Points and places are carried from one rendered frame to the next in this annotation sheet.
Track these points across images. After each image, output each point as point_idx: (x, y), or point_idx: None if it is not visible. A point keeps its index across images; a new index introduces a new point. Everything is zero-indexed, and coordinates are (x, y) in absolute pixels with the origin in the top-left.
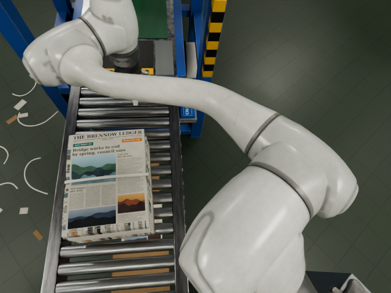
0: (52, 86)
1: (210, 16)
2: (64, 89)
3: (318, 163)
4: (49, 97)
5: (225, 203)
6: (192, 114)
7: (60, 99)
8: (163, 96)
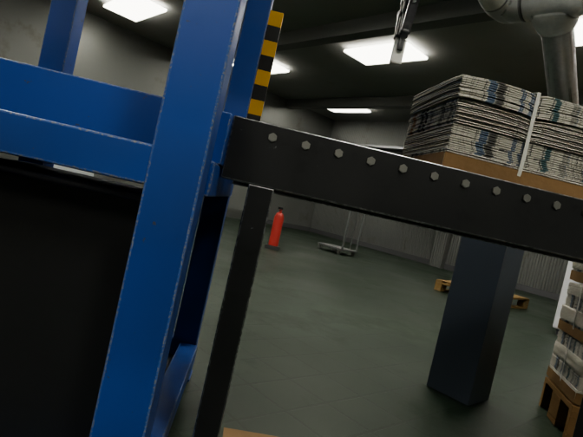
0: (211, 158)
1: (273, 36)
2: (216, 169)
3: None
4: (193, 220)
5: None
6: None
7: (194, 231)
8: None
